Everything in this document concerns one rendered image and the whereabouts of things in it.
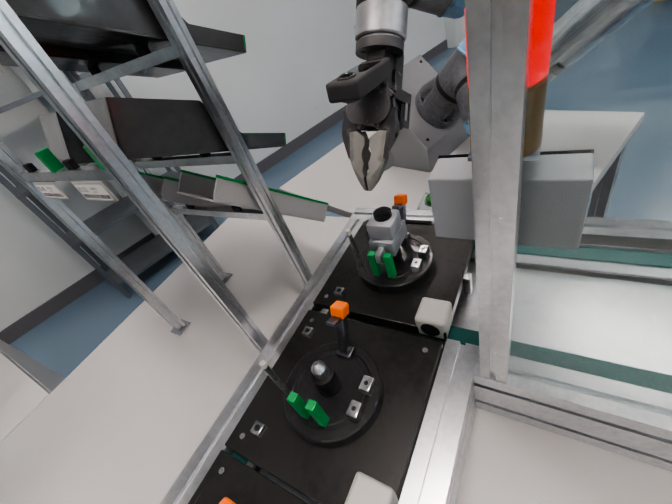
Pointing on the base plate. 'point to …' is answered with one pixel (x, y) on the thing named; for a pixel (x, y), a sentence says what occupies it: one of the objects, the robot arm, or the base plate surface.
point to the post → (496, 162)
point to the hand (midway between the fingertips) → (366, 182)
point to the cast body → (385, 232)
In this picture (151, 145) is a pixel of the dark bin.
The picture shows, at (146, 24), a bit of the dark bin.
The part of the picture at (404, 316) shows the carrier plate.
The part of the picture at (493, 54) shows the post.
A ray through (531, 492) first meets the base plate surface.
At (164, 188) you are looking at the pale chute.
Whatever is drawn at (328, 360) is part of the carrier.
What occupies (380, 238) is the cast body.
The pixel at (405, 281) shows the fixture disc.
